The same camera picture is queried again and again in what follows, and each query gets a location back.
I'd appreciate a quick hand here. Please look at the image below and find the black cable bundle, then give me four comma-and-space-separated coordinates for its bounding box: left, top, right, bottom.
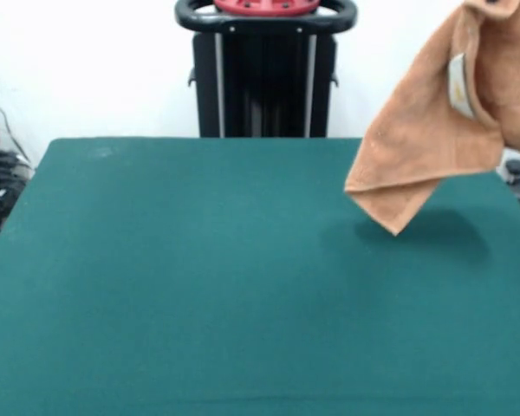
0, 149, 36, 235

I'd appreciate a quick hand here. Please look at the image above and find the black robot pedestal with handle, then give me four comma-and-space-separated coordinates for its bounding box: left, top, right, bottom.
175, 0, 357, 139

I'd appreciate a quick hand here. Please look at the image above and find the grey wall cable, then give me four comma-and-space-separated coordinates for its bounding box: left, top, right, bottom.
0, 81, 30, 162

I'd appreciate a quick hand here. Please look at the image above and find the tan terry towel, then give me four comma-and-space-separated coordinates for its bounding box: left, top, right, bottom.
344, 0, 520, 237

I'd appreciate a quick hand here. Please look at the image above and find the dark green table cloth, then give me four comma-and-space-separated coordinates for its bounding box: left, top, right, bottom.
0, 136, 520, 416

